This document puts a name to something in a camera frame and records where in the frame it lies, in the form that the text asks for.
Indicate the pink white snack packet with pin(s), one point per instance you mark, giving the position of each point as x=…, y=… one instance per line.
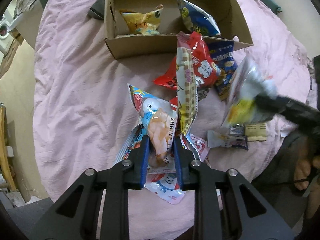
x=197, y=145

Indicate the shrimp chips seal bag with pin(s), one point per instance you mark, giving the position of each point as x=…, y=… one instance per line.
x=159, y=120

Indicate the grey cloth under box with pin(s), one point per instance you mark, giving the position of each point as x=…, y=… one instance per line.
x=96, y=11

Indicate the dark blue snack bag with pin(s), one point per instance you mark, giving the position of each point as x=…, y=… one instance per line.
x=222, y=54

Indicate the yellow orange snack bag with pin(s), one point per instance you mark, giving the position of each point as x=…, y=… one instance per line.
x=143, y=23

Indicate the brown cardboard box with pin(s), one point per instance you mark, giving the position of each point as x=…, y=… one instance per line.
x=122, y=43

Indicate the white blue snack packet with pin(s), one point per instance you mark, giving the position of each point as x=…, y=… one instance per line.
x=160, y=181

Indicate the blue yellow chip bag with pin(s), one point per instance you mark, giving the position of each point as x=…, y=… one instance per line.
x=196, y=19

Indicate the pink bed duvet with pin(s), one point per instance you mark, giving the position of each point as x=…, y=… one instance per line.
x=83, y=113

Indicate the pink checkered wafer bag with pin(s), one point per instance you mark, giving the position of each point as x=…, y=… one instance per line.
x=186, y=84

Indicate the tan paper snack packet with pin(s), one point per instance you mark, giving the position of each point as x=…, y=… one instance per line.
x=256, y=132

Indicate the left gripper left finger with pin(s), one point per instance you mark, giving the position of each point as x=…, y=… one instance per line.
x=135, y=175

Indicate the red snack bag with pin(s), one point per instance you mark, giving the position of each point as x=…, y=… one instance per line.
x=205, y=69

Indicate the silver yellow snack bag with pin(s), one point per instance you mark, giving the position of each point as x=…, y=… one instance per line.
x=248, y=82

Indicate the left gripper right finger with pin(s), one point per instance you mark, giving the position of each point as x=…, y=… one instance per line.
x=183, y=157

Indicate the small white dark packet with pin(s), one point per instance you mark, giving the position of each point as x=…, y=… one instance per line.
x=216, y=139

